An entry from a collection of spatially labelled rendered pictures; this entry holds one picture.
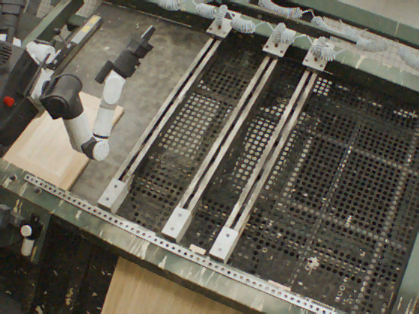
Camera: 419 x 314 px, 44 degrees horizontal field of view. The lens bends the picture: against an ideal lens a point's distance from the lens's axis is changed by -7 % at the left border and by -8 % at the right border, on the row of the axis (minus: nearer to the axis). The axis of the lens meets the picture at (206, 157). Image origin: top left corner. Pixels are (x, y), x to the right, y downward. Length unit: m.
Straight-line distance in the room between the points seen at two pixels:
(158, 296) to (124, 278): 0.17
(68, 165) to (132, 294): 0.62
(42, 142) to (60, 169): 0.18
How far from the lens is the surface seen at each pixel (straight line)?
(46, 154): 2.47
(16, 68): 1.93
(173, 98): 2.47
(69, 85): 1.96
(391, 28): 3.05
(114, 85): 2.08
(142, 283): 2.41
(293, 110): 2.43
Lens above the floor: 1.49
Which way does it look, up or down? 7 degrees down
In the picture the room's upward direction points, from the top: 20 degrees clockwise
